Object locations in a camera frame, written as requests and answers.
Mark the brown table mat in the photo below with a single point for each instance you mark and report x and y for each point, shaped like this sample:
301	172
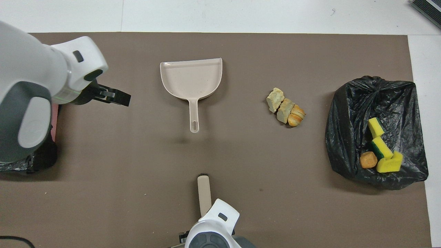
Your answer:
241	155

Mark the grey-green stone chunk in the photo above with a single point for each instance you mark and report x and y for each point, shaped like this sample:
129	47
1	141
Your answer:
285	110

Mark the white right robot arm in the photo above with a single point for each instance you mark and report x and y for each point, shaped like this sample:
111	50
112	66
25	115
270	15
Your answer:
213	234

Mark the green and yellow sponge piece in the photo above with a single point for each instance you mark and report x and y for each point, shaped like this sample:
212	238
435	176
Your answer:
381	148

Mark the dark ribbed device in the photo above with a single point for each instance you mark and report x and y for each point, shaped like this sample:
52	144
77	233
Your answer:
429	10

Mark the black trash bag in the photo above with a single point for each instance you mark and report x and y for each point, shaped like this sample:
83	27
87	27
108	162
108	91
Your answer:
348	131
44	158

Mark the notched yellow sponge piece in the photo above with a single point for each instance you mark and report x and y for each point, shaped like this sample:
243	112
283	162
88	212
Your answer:
391	164

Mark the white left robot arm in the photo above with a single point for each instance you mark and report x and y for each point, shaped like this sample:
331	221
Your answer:
27	86

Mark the beige plastic dustpan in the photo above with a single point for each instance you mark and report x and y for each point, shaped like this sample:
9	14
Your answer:
191	79

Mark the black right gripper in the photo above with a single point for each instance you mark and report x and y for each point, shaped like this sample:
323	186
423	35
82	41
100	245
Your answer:
182	238

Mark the pale stone chunk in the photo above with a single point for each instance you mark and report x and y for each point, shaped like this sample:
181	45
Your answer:
275	98

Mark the golden croissant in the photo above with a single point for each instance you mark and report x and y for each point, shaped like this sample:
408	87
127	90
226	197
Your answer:
296	116

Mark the pink bin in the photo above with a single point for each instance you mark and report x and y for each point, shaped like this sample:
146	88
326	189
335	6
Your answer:
53	120

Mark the beige hand brush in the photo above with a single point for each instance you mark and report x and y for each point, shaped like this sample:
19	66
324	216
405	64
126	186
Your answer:
204	194

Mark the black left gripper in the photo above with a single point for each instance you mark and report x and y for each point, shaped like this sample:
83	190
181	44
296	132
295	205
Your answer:
91	94

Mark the brown bread roll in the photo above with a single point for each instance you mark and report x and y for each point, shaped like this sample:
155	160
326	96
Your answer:
368	160

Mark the curved yellow sponge piece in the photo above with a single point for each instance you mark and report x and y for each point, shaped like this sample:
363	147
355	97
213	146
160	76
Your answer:
375	127

